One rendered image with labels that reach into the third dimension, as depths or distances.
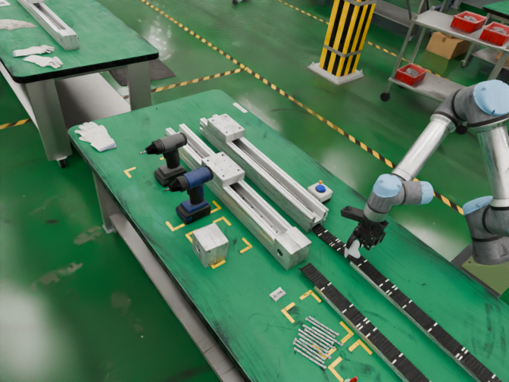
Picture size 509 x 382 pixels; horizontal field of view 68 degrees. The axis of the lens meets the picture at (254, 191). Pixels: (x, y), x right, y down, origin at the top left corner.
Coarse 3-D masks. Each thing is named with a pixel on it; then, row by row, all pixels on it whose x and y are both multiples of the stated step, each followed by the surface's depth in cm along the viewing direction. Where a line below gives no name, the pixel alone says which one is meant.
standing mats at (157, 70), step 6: (156, 60) 423; (150, 66) 411; (156, 66) 413; (162, 66) 414; (114, 72) 391; (120, 72) 393; (150, 72) 401; (156, 72) 402; (162, 72) 404; (168, 72) 405; (114, 78) 384; (120, 78) 383; (126, 78) 385; (150, 78) 391; (156, 78) 393; (162, 78) 396; (120, 84) 375; (126, 84) 377
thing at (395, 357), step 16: (304, 272) 133; (320, 288) 129; (336, 304) 125; (352, 304) 126; (352, 320) 121; (368, 320) 122; (368, 336) 118; (384, 336) 118; (384, 352) 115; (400, 352) 115; (400, 368) 112; (416, 368) 112
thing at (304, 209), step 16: (208, 128) 185; (224, 144) 180; (240, 144) 181; (240, 160) 172; (256, 160) 175; (256, 176) 166; (272, 176) 167; (288, 176) 163; (272, 192) 161; (288, 192) 156; (304, 192) 157; (288, 208) 156; (304, 208) 150; (320, 208) 151; (304, 224) 151
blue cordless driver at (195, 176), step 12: (204, 168) 140; (180, 180) 134; (192, 180) 136; (204, 180) 139; (192, 192) 141; (204, 192) 146; (192, 204) 146; (204, 204) 148; (180, 216) 147; (192, 216) 146; (204, 216) 151
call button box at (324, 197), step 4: (316, 184) 165; (308, 188) 163; (312, 188) 163; (328, 188) 164; (308, 192) 164; (312, 192) 162; (316, 192) 162; (320, 192) 162; (324, 192) 162; (328, 192) 163; (332, 192) 163; (316, 196) 161; (320, 196) 160; (324, 196) 161; (328, 196) 163; (320, 200) 161; (324, 200) 163; (328, 200) 165
